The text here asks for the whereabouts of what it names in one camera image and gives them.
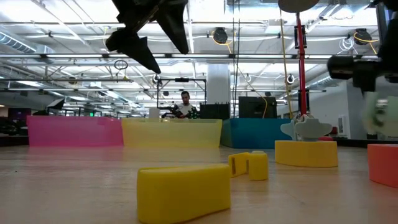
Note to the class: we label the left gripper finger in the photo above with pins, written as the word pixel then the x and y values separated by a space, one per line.
pixel 133 46
pixel 177 25

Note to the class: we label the orange tape roll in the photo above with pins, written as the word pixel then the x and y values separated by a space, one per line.
pixel 384 165

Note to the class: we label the yellow staple remover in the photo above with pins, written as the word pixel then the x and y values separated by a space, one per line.
pixel 183 193
pixel 258 166

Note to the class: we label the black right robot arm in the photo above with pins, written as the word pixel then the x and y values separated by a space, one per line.
pixel 390 46

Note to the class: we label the yellow tape roll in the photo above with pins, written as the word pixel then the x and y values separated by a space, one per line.
pixel 306 154

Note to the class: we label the person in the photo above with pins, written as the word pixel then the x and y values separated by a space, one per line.
pixel 186 109

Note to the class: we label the yellow plastic bin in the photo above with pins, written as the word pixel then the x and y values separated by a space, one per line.
pixel 171 133

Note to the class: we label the small black equipment box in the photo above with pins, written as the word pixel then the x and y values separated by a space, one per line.
pixel 214 112

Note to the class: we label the pink plastic bin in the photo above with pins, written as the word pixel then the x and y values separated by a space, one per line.
pixel 74 132

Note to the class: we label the large black equipment box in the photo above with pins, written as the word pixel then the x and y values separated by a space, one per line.
pixel 256 107

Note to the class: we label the blue plastic bin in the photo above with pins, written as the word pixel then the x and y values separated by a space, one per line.
pixel 252 133

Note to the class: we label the black background rig frame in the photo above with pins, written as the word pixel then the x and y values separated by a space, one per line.
pixel 182 80

